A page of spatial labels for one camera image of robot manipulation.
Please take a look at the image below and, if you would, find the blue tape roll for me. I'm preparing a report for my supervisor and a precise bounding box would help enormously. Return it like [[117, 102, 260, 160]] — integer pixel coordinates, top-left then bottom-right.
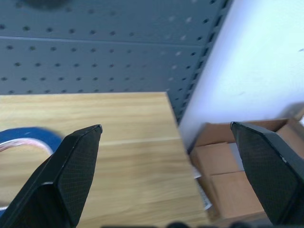
[[0, 126, 63, 218]]

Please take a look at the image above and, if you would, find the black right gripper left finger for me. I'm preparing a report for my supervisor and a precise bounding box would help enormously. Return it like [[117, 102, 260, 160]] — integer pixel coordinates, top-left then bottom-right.
[[0, 124, 103, 228]]

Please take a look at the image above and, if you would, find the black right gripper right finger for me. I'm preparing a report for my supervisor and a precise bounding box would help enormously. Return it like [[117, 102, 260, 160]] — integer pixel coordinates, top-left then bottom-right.
[[229, 121, 304, 226]]

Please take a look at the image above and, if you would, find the grey perforated pegboard panel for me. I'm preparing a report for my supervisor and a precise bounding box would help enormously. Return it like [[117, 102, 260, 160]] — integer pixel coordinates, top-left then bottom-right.
[[0, 0, 235, 124]]

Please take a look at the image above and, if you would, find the brown cardboard box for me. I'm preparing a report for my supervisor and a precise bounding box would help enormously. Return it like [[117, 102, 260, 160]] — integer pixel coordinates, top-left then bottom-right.
[[189, 118, 304, 220]]

